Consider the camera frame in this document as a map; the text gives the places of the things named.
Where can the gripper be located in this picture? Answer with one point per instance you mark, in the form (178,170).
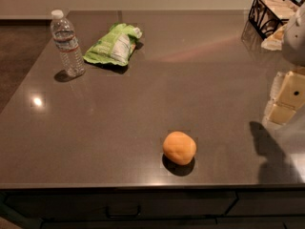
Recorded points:
(294,40)

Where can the white packet beside basket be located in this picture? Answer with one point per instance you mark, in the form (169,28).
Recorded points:
(274,41)

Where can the dark right drawer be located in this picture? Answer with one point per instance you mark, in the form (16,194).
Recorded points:
(271,203)

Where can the orange fruit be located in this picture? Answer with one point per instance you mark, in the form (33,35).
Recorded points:
(179,148)

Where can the green snack bag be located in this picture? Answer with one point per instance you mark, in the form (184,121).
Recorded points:
(116,47)

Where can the clear plastic water bottle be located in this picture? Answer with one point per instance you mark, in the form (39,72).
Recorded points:
(65,39)

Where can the black wire basket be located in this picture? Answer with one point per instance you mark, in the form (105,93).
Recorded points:
(267,16)

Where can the dark drawer with handle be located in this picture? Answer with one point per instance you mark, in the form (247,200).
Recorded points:
(148,205)

